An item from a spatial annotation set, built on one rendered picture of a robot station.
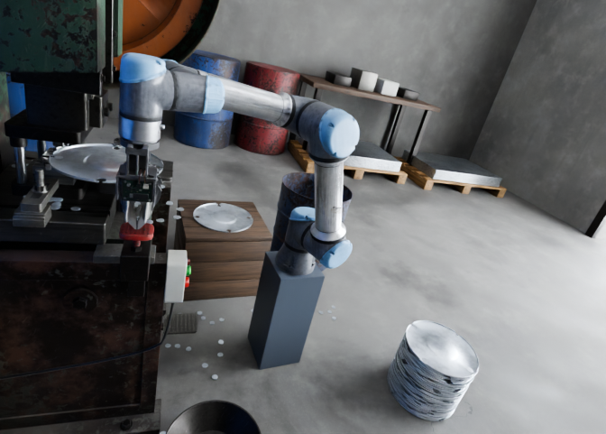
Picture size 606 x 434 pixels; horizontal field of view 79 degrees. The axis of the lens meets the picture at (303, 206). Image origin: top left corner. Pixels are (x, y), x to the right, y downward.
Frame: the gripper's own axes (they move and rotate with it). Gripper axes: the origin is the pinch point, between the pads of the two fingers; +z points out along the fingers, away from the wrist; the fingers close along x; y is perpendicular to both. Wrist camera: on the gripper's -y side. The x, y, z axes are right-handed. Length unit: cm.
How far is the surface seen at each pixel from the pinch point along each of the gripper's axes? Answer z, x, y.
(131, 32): -34, -9, -69
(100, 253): 13.5, -8.5, -7.0
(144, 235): 1.8, 1.8, 2.9
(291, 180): 34, 77, -123
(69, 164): -0.6, -19.3, -28.3
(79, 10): -39.7, -13.0, -13.5
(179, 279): 19.8, 10.5, -5.3
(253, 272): 63, 48, -67
